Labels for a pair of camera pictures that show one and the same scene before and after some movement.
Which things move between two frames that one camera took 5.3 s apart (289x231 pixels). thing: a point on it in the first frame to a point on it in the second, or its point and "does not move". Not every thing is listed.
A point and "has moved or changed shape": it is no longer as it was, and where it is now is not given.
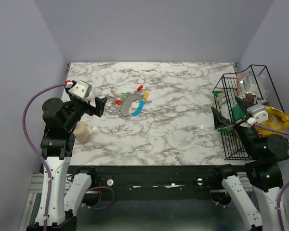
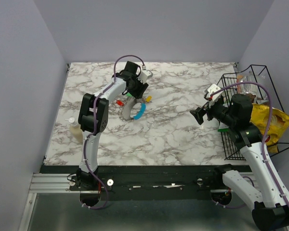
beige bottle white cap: [81, 132] does not move
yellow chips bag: [277, 120] does not move
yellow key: [146, 95] has moved or changed shape
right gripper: [219, 120] to [199, 112]
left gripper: [98, 110] to [138, 93]
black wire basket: [246, 104] does not move
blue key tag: [140, 105] has moved or changed shape
